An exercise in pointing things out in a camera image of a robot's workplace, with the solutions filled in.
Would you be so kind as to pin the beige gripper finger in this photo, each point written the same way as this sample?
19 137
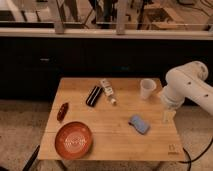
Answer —
168 116

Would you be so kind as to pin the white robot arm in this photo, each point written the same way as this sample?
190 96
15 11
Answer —
186 81

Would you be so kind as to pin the blue sponge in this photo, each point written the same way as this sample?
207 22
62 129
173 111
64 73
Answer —
139 124

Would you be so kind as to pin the translucent plastic cup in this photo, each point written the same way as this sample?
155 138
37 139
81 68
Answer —
147 86

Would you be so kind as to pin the wooden table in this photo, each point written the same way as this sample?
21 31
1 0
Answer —
114 138

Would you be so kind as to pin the small white labelled bottle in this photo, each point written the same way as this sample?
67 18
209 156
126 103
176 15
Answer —
108 90

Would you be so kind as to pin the black rectangular case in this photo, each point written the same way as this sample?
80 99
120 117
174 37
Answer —
94 96

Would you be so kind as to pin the dark red oblong object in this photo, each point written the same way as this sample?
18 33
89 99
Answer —
62 112

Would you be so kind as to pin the black chair part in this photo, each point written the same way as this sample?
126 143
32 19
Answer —
31 159

